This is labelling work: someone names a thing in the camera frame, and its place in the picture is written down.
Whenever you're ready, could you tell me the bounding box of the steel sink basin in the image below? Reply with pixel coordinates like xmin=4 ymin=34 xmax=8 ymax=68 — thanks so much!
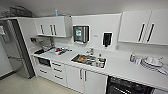
xmin=70 ymin=53 xmax=108 ymax=70

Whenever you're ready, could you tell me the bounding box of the small white bottle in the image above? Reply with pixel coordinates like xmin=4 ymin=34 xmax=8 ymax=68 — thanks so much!
xmin=135 ymin=56 xmax=141 ymax=65

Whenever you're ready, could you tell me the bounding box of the white two-door sink cabinet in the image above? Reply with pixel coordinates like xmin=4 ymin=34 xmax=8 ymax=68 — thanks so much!
xmin=65 ymin=64 xmax=109 ymax=94

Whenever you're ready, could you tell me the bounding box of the steel paper towel dispenser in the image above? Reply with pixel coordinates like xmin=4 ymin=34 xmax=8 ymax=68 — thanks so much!
xmin=72 ymin=25 xmax=90 ymax=46

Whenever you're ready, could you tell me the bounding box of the black built-in microwave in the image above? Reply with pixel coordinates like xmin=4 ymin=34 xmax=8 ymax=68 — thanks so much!
xmin=35 ymin=56 xmax=52 ymax=68

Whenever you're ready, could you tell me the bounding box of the chrome faucet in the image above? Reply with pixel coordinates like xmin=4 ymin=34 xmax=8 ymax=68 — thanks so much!
xmin=85 ymin=47 xmax=95 ymax=56

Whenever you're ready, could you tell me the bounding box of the stainless steel refrigerator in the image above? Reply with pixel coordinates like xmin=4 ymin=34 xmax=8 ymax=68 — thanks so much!
xmin=0 ymin=18 xmax=37 ymax=80

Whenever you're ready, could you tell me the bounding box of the white paper on refrigerator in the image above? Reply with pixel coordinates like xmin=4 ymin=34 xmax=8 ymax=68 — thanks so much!
xmin=0 ymin=25 xmax=5 ymax=36

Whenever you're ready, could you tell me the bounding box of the blue dish soap bottle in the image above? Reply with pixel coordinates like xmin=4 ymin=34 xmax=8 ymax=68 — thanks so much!
xmin=130 ymin=52 xmax=136 ymax=63

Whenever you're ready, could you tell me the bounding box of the white drawer under microwave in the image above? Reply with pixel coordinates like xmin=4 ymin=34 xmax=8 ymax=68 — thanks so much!
xmin=35 ymin=65 xmax=53 ymax=79

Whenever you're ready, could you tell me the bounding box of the white mug with red print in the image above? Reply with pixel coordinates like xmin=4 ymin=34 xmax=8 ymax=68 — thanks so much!
xmin=95 ymin=59 xmax=104 ymax=68

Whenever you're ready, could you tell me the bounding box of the white drawer unit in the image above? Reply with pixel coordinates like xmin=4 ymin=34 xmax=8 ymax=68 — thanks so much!
xmin=49 ymin=59 xmax=68 ymax=86

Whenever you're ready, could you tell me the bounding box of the stack of white plates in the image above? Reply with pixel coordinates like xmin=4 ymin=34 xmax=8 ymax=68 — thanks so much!
xmin=141 ymin=55 xmax=165 ymax=71

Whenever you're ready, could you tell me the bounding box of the teal bottle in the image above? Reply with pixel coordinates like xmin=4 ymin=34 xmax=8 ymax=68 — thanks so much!
xmin=54 ymin=9 xmax=59 ymax=18

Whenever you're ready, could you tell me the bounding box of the stainless steel dishwasher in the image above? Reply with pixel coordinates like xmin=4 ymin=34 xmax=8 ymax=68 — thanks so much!
xmin=106 ymin=75 xmax=155 ymax=94

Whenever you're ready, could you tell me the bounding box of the orange bowl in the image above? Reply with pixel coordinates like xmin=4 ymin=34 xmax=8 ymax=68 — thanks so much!
xmin=78 ymin=56 xmax=88 ymax=63

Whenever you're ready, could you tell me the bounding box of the white wall cabinet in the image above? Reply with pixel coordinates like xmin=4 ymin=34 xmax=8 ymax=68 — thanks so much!
xmin=117 ymin=8 xmax=168 ymax=46
xmin=33 ymin=15 xmax=73 ymax=39

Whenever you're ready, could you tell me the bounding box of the small chrome soap pump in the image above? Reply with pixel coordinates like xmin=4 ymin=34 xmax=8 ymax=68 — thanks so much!
xmin=97 ymin=52 xmax=102 ymax=59

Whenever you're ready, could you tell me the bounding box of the black wall soap dispenser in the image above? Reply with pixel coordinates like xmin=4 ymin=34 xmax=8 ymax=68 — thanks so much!
xmin=101 ymin=31 xmax=113 ymax=49

